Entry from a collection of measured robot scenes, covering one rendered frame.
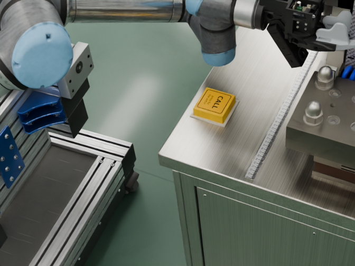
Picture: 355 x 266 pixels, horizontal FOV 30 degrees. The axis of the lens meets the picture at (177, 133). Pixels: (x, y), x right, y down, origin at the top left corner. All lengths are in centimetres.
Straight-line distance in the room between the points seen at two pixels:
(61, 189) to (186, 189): 89
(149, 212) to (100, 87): 69
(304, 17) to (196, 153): 35
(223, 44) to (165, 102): 134
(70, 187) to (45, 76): 103
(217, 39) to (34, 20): 38
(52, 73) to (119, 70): 165
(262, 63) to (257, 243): 41
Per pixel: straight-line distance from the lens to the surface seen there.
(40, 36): 122
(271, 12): 132
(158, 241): 232
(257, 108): 144
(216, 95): 144
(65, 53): 125
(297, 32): 131
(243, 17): 132
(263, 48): 158
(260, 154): 136
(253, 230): 145
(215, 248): 159
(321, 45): 130
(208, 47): 142
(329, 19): 133
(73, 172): 228
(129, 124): 267
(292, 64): 138
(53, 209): 221
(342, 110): 127
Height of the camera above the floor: 195
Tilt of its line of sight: 48 degrees down
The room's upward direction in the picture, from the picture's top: 7 degrees counter-clockwise
